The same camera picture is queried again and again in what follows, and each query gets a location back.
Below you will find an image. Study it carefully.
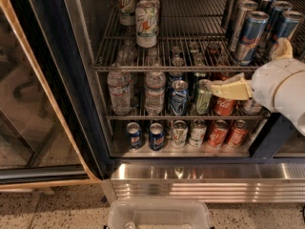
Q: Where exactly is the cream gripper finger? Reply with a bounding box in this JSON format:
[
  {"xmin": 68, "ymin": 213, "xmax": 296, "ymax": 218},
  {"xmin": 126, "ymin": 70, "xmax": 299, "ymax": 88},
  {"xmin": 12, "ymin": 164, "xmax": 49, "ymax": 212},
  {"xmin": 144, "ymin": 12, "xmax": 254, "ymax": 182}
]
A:
[
  {"xmin": 205, "ymin": 73, "xmax": 253, "ymax": 100},
  {"xmin": 271, "ymin": 37, "xmax": 293, "ymax": 60}
]

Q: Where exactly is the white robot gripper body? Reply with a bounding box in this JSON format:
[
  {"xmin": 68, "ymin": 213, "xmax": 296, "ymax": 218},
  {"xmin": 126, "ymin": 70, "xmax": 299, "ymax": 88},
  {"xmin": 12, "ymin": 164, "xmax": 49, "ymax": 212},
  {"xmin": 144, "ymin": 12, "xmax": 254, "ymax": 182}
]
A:
[{"xmin": 252, "ymin": 58, "xmax": 305, "ymax": 113}]

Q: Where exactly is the blue Red Bull can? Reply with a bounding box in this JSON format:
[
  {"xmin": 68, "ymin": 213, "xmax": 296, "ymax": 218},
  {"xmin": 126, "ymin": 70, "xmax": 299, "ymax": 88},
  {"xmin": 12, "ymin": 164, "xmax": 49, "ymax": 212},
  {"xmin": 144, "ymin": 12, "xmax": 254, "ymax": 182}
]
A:
[{"xmin": 234, "ymin": 10, "xmax": 269, "ymax": 66}]

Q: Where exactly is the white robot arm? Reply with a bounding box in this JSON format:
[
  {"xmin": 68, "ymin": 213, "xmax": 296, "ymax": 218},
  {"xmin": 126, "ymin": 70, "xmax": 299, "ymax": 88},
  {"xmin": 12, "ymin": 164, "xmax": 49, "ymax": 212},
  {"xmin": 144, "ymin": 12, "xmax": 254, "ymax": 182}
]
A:
[{"xmin": 205, "ymin": 37, "xmax": 305, "ymax": 135}]

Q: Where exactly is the white blue can middle shelf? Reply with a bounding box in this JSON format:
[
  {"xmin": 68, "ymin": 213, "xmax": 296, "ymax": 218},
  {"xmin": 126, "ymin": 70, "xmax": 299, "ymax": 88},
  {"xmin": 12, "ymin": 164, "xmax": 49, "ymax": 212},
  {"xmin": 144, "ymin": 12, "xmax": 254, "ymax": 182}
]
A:
[{"xmin": 241, "ymin": 98, "xmax": 262, "ymax": 115}]

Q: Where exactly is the red Coca-Cola can middle shelf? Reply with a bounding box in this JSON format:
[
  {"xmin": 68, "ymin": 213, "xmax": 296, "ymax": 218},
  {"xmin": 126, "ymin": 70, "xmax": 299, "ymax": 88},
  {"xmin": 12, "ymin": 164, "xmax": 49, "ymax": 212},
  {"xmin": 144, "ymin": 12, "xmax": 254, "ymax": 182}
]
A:
[{"xmin": 213, "ymin": 97, "xmax": 235, "ymax": 116}]

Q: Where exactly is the right front Red Bull can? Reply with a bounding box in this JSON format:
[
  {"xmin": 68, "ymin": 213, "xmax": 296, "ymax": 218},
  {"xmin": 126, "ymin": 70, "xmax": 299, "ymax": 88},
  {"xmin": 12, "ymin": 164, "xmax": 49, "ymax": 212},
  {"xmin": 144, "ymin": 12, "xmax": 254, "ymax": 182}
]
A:
[{"xmin": 262, "ymin": 10, "xmax": 305, "ymax": 61}]

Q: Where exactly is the green Sprite can middle shelf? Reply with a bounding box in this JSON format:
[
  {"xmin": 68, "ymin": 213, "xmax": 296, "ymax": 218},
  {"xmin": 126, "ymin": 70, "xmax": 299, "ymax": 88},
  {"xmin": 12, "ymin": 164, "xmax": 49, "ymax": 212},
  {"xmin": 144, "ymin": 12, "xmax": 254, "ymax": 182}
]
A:
[{"xmin": 194, "ymin": 79, "xmax": 213, "ymax": 115}]

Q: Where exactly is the left Coca-Cola can bottom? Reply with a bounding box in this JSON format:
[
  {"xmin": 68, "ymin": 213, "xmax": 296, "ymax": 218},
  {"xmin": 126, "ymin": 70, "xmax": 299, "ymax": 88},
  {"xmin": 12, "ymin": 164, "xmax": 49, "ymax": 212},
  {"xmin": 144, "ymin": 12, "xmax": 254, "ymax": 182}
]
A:
[{"xmin": 208, "ymin": 119, "xmax": 229, "ymax": 148}]

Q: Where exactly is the coca-cola can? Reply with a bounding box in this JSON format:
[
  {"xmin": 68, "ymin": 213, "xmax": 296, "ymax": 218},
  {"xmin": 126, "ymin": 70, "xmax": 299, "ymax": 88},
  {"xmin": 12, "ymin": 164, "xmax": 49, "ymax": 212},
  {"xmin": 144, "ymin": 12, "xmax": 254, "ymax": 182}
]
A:
[
  {"xmin": 226, "ymin": 120, "xmax": 249, "ymax": 148},
  {"xmin": 208, "ymin": 119, "xmax": 229, "ymax": 148}
]

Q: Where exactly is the right Coca-Cola can bottom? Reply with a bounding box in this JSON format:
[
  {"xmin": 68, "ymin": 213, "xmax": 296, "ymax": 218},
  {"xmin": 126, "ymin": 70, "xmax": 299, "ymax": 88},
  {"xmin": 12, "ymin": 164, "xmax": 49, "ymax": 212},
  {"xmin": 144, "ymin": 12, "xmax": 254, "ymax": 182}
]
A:
[{"xmin": 226, "ymin": 120, "xmax": 249, "ymax": 148}]

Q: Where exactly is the right 7up can bottom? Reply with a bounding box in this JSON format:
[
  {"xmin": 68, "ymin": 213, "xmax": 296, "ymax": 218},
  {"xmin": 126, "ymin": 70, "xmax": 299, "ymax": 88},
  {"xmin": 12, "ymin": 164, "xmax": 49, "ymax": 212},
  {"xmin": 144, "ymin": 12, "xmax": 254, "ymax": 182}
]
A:
[{"xmin": 189, "ymin": 119, "xmax": 207, "ymax": 147}]

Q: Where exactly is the blue Pepsi can middle shelf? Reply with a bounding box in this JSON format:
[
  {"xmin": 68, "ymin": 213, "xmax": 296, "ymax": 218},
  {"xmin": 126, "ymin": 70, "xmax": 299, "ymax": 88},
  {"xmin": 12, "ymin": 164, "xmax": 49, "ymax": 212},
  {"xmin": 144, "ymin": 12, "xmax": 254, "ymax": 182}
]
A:
[{"xmin": 169, "ymin": 80, "xmax": 189, "ymax": 115}]

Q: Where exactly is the silver red bull can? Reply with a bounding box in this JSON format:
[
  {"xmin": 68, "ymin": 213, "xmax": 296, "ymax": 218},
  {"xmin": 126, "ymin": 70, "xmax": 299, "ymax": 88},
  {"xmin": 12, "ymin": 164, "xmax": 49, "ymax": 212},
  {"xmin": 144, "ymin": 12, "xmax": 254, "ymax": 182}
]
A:
[
  {"xmin": 226, "ymin": 0, "xmax": 252, "ymax": 39},
  {"xmin": 221, "ymin": 0, "xmax": 234, "ymax": 29},
  {"xmin": 228, "ymin": 1, "xmax": 258, "ymax": 52}
]

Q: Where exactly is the rear silver Red Bull can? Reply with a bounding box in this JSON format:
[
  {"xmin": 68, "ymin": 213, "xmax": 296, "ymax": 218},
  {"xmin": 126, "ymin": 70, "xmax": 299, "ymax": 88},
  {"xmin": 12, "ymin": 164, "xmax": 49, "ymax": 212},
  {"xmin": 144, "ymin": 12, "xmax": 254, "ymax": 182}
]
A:
[{"xmin": 221, "ymin": 0, "xmax": 234, "ymax": 29}]

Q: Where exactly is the left 7up can bottom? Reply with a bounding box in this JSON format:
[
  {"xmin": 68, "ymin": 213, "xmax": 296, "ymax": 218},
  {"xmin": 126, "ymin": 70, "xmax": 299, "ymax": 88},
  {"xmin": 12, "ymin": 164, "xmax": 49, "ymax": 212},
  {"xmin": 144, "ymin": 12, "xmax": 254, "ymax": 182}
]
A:
[{"xmin": 171, "ymin": 120, "xmax": 188, "ymax": 148}]

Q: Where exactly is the right Pepsi can bottom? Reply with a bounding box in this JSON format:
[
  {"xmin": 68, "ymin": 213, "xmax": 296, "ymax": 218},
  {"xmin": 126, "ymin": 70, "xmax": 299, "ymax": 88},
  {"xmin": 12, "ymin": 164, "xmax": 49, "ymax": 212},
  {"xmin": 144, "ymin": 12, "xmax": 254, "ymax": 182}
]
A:
[{"xmin": 149, "ymin": 123, "xmax": 164, "ymax": 151}]

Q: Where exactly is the pepsi can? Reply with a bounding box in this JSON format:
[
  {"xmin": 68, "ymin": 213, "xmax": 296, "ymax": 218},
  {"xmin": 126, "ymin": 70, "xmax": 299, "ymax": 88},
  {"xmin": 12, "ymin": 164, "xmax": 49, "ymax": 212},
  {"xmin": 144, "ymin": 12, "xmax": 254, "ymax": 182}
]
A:
[
  {"xmin": 126, "ymin": 122, "xmax": 142, "ymax": 150},
  {"xmin": 149, "ymin": 123, "xmax": 164, "ymax": 151}
]

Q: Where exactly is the stainless steel fridge base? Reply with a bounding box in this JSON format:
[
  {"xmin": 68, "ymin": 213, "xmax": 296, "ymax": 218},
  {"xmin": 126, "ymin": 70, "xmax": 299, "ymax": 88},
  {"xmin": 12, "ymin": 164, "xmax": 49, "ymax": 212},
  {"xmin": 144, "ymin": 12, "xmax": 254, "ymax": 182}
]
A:
[{"xmin": 101, "ymin": 163, "xmax": 305, "ymax": 203}]

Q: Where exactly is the left Pepsi can bottom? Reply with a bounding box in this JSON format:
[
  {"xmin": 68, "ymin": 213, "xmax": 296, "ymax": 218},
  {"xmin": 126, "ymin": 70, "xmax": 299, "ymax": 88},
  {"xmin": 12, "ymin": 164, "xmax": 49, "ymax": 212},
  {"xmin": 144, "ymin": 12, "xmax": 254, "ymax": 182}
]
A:
[{"xmin": 126, "ymin": 122, "xmax": 142, "ymax": 150}]

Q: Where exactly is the front white 7up can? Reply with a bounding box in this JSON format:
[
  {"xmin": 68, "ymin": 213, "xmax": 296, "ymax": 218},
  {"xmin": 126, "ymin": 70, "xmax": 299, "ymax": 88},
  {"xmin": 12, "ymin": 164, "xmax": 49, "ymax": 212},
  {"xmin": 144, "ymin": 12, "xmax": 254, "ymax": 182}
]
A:
[{"xmin": 135, "ymin": 1, "xmax": 158, "ymax": 48}]

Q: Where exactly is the middle 7up can behind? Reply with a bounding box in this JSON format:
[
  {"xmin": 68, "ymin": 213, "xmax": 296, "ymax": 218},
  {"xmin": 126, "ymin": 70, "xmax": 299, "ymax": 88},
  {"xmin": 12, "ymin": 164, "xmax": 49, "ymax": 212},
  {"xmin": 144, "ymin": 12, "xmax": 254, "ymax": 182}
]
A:
[{"xmin": 139, "ymin": 0, "xmax": 161, "ymax": 11}]

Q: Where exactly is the left rear 7up can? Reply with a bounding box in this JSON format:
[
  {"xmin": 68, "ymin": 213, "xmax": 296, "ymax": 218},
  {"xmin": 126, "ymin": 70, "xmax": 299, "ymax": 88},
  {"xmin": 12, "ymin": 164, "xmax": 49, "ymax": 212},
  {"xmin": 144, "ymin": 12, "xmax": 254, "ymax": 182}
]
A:
[{"xmin": 118, "ymin": 0, "xmax": 136, "ymax": 26}]

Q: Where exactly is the open glass fridge door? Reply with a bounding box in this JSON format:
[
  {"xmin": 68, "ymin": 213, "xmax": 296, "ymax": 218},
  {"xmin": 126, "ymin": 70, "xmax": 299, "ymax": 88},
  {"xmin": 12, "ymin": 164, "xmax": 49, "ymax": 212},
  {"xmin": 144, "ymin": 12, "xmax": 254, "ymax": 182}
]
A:
[{"xmin": 0, "ymin": 0, "xmax": 108, "ymax": 191}]

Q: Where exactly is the right clear water bottle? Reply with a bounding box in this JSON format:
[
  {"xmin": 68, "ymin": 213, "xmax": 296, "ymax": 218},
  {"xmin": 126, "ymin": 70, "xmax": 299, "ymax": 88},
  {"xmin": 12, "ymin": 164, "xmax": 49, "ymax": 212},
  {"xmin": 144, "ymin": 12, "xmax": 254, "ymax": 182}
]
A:
[{"xmin": 145, "ymin": 47, "xmax": 166, "ymax": 115}]

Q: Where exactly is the clear water bottle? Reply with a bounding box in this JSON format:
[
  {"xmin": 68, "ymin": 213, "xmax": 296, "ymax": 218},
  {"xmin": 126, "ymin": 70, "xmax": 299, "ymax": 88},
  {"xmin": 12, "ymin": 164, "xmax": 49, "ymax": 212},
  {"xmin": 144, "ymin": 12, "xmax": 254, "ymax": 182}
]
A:
[
  {"xmin": 107, "ymin": 40, "xmax": 138, "ymax": 116},
  {"xmin": 145, "ymin": 47, "xmax": 166, "ymax": 115}
]

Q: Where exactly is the left clear water bottle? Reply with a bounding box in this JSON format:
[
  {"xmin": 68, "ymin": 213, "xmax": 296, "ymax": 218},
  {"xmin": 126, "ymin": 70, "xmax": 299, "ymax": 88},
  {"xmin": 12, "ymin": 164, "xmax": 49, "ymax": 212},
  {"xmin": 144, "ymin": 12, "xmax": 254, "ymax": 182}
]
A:
[{"xmin": 107, "ymin": 40, "xmax": 138, "ymax": 116}]

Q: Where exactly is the clear plastic bin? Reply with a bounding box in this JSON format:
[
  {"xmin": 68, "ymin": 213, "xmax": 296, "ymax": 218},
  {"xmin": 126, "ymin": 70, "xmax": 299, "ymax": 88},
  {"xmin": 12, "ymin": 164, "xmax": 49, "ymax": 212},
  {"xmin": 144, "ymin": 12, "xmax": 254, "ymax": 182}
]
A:
[{"xmin": 107, "ymin": 198, "xmax": 211, "ymax": 229}]

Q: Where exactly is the top wire shelf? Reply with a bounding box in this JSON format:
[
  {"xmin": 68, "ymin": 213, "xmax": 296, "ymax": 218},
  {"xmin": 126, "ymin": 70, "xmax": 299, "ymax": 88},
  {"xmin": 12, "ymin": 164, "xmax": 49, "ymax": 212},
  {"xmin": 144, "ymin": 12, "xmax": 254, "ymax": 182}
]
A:
[{"xmin": 91, "ymin": 0, "xmax": 305, "ymax": 73}]

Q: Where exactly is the wire shelf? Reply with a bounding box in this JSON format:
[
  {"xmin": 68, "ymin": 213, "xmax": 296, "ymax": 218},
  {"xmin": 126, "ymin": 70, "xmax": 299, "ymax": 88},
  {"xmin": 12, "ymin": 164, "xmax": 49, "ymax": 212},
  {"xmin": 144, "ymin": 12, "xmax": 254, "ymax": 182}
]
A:
[
  {"xmin": 91, "ymin": 0, "xmax": 305, "ymax": 73},
  {"xmin": 106, "ymin": 109, "xmax": 271, "ymax": 120}
]

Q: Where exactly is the middle wire shelf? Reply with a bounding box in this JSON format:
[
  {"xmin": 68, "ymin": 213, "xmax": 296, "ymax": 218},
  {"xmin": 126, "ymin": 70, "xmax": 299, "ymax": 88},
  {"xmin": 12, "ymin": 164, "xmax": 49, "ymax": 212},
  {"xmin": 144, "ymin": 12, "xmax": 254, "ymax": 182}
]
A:
[{"xmin": 106, "ymin": 109, "xmax": 271, "ymax": 120}]

